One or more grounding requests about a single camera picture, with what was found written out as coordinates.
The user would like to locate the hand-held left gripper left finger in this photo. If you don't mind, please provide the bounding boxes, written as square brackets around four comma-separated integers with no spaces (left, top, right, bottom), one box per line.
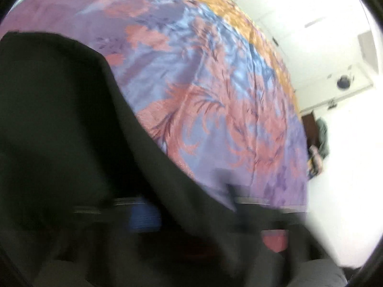
[73,196,163,234]

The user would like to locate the black pants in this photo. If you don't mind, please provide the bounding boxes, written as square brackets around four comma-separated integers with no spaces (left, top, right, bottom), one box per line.
[0,31,330,287]

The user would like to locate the grey cloth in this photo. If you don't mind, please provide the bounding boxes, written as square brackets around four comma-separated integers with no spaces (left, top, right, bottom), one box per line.
[316,117,330,158]

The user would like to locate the pile of mixed clothes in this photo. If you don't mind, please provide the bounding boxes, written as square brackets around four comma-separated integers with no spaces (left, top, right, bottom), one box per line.
[308,145,324,180]

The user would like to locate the dark wooden cabinet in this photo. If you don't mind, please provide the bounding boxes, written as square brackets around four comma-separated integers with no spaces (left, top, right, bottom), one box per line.
[301,111,318,150]

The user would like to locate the white door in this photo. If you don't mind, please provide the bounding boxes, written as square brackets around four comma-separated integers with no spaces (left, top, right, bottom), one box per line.
[295,61,376,112]

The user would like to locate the colourful floral blanket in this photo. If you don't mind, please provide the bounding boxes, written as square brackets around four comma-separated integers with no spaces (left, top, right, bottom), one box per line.
[0,0,310,213]

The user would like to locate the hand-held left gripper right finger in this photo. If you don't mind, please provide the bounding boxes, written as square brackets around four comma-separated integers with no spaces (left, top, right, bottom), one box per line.
[214,170,303,234]

